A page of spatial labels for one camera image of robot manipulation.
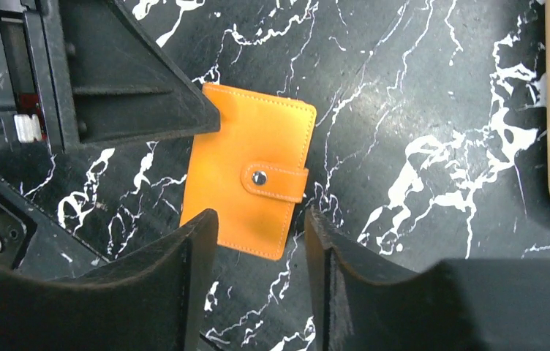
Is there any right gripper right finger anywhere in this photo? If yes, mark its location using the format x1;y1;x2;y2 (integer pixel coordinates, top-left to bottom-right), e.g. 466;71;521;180
304;208;550;350

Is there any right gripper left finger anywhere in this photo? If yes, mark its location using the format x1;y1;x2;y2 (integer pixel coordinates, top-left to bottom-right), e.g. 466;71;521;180
0;209;219;350

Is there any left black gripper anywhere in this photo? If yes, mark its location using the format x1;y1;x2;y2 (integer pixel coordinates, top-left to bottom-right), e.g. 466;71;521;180
0;1;221;270

